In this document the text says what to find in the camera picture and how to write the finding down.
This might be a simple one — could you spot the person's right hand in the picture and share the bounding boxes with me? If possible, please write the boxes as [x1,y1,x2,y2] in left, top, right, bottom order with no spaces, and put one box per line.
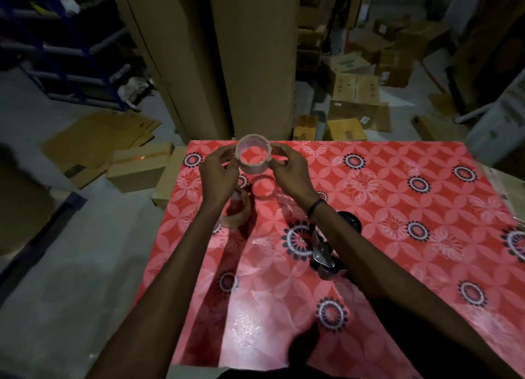
[266,143,325,215]

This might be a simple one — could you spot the person's left hand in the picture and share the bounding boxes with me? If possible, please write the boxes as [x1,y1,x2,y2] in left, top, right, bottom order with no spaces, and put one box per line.
[199,144,243,211]

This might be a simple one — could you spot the clear tape roll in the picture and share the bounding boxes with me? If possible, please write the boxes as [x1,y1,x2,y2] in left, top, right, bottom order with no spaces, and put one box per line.
[216,185,253,230]

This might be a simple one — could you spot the black metal tape dispenser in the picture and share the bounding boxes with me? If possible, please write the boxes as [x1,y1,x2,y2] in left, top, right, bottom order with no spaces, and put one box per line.
[310,211,364,283]

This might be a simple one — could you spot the person's right forearm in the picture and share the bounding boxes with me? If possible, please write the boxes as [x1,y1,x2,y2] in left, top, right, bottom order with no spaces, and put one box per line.
[310,202,522,379]

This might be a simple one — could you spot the person's left forearm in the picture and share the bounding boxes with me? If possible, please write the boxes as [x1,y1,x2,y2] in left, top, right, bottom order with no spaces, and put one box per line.
[86,204,247,379]

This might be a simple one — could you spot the black wristband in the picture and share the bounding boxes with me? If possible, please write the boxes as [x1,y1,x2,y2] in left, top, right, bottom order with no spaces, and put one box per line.
[306,198,328,221]

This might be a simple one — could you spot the brown cardboard box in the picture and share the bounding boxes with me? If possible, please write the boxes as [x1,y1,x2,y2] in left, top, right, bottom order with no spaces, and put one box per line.
[106,141,175,193]
[151,146,188,209]

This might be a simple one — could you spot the pile of cardboard boxes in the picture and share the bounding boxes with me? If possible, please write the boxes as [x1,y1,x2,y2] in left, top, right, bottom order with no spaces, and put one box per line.
[293,0,473,142]

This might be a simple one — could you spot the tall brown cardboard carton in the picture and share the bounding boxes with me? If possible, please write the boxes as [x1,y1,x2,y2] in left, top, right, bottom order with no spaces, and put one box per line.
[104,0,235,145]
[205,0,302,141]

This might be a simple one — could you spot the white crumpled plastic bag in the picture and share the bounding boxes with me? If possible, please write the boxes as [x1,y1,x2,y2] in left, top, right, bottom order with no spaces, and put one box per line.
[118,77,155,111]

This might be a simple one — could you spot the flattened cardboard sheets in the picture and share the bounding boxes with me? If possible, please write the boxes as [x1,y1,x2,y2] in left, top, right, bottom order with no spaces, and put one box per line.
[40,111,163,189]

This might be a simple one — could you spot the red floral table cover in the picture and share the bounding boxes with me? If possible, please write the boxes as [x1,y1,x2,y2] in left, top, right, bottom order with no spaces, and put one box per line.
[133,139,525,379]

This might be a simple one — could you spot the dark blue metal beam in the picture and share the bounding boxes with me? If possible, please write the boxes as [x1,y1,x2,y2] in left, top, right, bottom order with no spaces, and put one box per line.
[0,192,88,306]

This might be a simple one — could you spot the white air cooler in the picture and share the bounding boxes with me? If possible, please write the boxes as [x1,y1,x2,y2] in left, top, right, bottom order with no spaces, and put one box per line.
[465,69,525,168]

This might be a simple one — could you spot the taped plastic-wrapped cardboard box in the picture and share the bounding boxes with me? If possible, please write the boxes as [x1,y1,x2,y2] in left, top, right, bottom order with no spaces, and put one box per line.
[477,163,525,227]

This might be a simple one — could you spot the large dark printed carton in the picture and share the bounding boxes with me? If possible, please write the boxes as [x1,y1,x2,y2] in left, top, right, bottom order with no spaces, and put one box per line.
[445,0,525,115]

